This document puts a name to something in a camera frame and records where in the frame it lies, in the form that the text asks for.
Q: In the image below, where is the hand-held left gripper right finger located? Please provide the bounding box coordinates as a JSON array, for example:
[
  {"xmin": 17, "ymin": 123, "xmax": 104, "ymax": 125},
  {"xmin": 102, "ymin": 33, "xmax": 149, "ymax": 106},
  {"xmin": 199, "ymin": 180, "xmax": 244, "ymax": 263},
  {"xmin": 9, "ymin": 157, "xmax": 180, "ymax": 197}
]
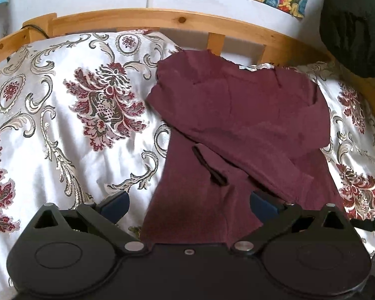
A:
[{"xmin": 229, "ymin": 190, "xmax": 347, "ymax": 254}]

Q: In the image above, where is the black cable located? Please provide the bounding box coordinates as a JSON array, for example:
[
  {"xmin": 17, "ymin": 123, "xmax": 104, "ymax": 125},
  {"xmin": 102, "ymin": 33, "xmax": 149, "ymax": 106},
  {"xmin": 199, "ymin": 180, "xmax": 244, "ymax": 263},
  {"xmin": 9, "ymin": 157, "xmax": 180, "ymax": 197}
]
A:
[{"xmin": 22, "ymin": 22, "xmax": 52, "ymax": 39}]

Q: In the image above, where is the black cloth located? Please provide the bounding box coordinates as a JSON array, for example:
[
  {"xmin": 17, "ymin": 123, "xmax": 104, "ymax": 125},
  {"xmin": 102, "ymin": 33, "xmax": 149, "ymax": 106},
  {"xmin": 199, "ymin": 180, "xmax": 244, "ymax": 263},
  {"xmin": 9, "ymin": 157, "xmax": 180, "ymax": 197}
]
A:
[{"xmin": 319, "ymin": 0, "xmax": 375, "ymax": 83}]

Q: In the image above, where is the white floral bedspread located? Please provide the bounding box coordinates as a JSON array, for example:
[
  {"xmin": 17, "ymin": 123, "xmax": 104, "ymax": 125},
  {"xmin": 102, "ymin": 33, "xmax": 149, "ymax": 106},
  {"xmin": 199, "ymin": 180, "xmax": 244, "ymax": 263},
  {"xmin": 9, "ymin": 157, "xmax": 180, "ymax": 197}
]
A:
[{"xmin": 0, "ymin": 29, "xmax": 375, "ymax": 294}]

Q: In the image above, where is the maroon long-sleeve shirt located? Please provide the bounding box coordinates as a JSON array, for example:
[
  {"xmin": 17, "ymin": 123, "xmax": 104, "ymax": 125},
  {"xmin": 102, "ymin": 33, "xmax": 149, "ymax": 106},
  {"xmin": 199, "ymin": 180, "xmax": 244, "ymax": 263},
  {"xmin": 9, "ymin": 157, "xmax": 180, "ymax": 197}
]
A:
[{"xmin": 139, "ymin": 49, "xmax": 347, "ymax": 246}]

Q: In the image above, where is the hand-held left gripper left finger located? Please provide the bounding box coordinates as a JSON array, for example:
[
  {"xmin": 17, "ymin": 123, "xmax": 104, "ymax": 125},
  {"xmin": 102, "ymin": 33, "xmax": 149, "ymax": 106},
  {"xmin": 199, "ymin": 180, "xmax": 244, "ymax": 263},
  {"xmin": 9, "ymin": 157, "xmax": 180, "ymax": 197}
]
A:
[{"xmin": 33, "ymin": 190, "xmax": 149, "ymax": 254}]

